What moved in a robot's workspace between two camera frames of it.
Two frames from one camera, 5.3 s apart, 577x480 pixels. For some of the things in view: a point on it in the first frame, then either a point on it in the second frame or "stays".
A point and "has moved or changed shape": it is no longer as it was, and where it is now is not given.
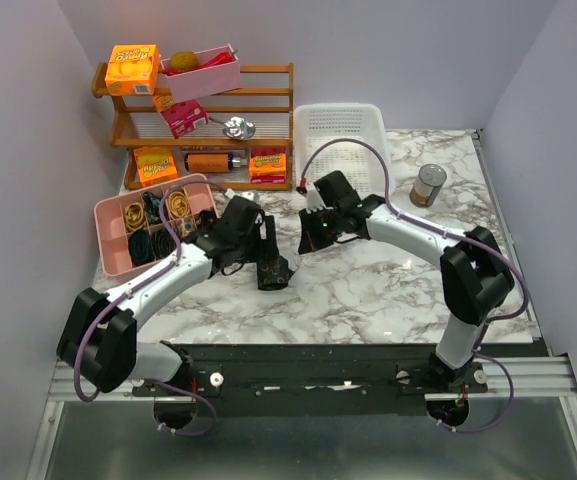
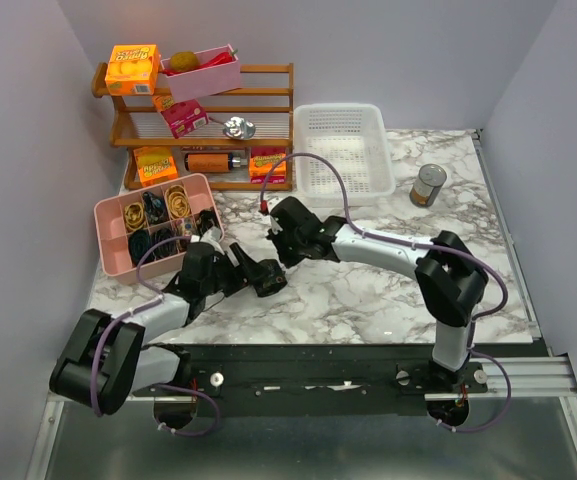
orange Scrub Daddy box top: x=133 y=69 stays
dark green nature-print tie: x=273 y=274 has moved or changed shape
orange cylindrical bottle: x=213 y=162 stays
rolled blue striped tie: x=141 y=247 stays
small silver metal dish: x=237 y=127 stays
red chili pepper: x=216 y=60 stays
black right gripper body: x=322 y=227 to x=289 y=248
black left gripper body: x=254 y=247 to x=224 y=277
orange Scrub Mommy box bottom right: x=268 y=165 stays
